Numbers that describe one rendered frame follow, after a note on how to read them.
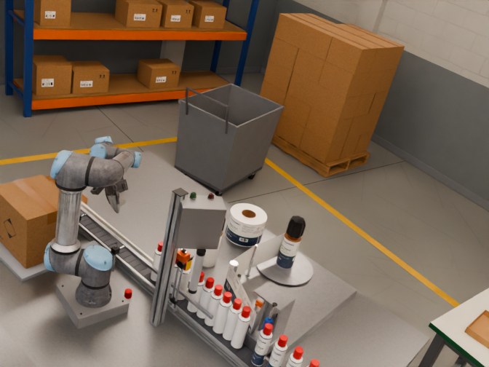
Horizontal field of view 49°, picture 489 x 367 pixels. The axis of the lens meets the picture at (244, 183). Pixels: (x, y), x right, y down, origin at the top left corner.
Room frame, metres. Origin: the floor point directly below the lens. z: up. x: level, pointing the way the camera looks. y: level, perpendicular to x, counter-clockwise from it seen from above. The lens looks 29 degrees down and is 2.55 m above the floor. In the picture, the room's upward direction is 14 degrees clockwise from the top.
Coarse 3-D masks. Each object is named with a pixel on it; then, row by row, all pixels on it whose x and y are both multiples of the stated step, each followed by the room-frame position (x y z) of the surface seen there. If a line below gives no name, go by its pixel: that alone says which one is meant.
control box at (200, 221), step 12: (180, 204) 1.66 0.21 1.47; (192, 204) 1.67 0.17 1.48; (204, 204) 1.69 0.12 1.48; (216, 204) 1.71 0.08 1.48; (180, 216) 1.64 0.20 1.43; (192, 216) 1.65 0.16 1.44; (204, 216) 1.66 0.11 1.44; (216, 216) 1.68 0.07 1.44; (180, 228) 1.63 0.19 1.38; (192, 228) 1.65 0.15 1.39; (204, 228) 1.67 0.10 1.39; (216, 228) 1.68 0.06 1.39; (180, 240) 1.64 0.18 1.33; (192, 240) 1.65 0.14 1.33; (204, 240) 1.67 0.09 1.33; (216, 240) 1.69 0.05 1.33
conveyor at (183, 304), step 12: (84, 216) 2.24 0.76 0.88; (96, 228) 2.16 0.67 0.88; (108, 240) 2.09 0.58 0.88; (120, 252) 2.03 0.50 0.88; (132, 264) 1.96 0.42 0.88; (144, 264) 1.98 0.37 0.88; (144, 276) 1.90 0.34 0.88; (204, 324) 1.70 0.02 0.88; (216, 336) 1.65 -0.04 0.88; (228, 348) 1.60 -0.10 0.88; (264, 360) 1.58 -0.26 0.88
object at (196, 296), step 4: (200, 276) 1.76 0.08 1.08; (200, 280) 1.76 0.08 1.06; (200, 284) 1.75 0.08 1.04; (200, 288) 1.75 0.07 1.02; (196, 292) 1.75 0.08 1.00; (200, 292) 1.76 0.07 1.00; (192, 296) 1.75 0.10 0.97; (196, 296) 1.75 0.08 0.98; (196, 300) 1.75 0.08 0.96; (188, 304) 1.76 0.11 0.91; (192, 304) 1.75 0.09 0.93; (188, 308) 1.75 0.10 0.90; (192, 308) 1.75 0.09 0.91; (196, 308) 1.76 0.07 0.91; (192, 312) 1.75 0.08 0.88
